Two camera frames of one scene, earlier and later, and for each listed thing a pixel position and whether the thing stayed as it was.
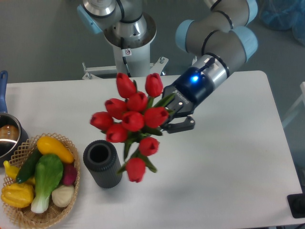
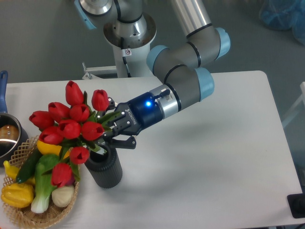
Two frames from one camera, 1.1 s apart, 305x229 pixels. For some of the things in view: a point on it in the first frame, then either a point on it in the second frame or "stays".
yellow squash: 46,145 stays
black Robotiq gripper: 192,88 -> 136,114
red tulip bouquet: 135,119 -> 75,126
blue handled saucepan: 14,135 stays
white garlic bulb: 62,195 stays
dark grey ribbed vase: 101,158 stays
